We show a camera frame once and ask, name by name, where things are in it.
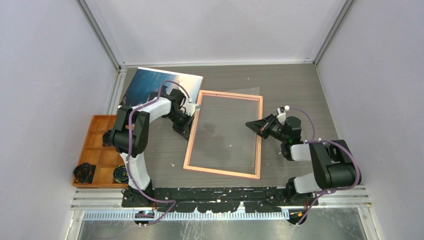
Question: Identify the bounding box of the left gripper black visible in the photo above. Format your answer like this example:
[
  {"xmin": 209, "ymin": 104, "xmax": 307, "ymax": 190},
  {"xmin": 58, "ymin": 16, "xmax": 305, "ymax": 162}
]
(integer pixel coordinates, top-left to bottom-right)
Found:
[{"xmin": 166, "ymin": 110, "xmax": 196, "ymax": 141}]

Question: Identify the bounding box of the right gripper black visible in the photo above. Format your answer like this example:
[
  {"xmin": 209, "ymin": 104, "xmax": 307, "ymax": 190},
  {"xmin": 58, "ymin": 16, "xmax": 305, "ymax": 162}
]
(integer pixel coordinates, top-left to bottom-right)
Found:
[{"xmin": 245, "ymin": 114, "xmax": 288, "ymax": 143}]

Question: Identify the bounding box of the pink wooden picture frame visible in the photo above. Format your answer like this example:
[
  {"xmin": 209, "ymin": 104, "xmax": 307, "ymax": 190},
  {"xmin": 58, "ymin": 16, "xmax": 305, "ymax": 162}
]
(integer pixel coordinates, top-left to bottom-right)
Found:
[{"xmin": 182, "ymin": 89, "xmax": 264, "ymax": 180}]

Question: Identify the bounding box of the clear acrylic sheet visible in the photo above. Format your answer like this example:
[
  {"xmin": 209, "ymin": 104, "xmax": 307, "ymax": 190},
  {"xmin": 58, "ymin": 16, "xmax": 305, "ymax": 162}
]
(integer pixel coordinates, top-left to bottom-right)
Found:
[{"xmin": 190, "ymin": 86, "xmax": 261, "ymax": 176}]

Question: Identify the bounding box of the landscape photo print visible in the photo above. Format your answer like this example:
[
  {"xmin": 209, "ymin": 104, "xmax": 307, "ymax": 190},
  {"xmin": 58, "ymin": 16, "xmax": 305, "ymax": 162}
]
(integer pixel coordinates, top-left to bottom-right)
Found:
[{"xmin": 119, "ymin": 67, "xmax": 204, "ymax": 107}]

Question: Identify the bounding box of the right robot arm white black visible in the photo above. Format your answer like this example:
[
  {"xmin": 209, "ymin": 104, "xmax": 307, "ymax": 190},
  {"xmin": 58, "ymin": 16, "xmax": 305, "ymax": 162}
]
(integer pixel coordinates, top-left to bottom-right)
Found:
[{"xmin": 245, "ymin": 114, "xmax": 361, "ymax": 205}]

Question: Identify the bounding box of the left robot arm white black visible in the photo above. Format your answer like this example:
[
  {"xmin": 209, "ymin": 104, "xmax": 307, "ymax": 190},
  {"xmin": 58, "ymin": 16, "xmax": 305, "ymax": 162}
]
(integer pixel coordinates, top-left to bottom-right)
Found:
[{"xmin": 102, "ymin": 89, "xmax": 200, "ymax": 207}]

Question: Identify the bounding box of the orange compartment tray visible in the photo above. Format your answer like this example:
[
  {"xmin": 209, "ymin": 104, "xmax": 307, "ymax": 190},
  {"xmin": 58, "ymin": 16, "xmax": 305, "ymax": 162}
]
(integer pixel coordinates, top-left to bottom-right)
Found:
[{"xmin": 71, "ymin": 114, "xmax": 128, "ymax": 189}]

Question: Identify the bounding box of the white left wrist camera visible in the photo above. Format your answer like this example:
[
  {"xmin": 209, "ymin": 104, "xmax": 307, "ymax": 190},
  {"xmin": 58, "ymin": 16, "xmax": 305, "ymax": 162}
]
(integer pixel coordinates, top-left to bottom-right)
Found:
[{"xmin": 183, "ymin": 98, "xmax": 201, "ymax": 116}]

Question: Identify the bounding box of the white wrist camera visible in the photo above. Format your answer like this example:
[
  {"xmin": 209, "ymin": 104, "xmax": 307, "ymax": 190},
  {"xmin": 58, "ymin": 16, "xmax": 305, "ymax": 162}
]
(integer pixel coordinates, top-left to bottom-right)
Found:
[
  {"xmin": 183, "ymin": 98, "xmax": 201, "ymax": 116},
  {"xmin": 276, "ymin": 105, "xmax": 290, "ymax": 125}
]

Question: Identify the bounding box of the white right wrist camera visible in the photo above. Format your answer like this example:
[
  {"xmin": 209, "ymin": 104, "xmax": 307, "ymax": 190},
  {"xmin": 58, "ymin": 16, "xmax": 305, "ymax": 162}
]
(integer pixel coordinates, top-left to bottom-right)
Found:
[{"xmin": 276, "ymin": 105, "xmax": 290, "ymax": 125}]

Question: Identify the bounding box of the black yellow coiled cable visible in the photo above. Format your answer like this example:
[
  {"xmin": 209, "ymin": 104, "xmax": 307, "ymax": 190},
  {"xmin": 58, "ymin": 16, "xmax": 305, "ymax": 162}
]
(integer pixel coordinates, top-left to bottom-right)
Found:
[{"xmin": 112, "ymin": 164, "xmax": 129, "ymax": 185}]

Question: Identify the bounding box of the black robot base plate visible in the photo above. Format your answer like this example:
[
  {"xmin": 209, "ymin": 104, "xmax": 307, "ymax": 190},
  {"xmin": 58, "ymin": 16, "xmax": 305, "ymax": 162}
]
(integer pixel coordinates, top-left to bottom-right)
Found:
[{"xmin": 121, "ymin": 186, "xmax": 314, "ymax": 213}]

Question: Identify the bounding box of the black coiled cable bottom-left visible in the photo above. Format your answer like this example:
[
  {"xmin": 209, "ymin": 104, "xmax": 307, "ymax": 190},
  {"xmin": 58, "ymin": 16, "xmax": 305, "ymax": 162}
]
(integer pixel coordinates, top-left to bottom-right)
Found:
[{"xmin": 73, "ymin": 162, "xmax": 97, "ymax": 185}]

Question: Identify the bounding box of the aluminium rail front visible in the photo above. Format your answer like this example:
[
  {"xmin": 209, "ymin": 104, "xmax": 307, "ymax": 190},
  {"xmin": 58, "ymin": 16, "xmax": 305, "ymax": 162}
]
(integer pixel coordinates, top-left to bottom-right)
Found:
[{"xmin": 70, "ymin": 185, "xmax": 371, "ymax": 211}]

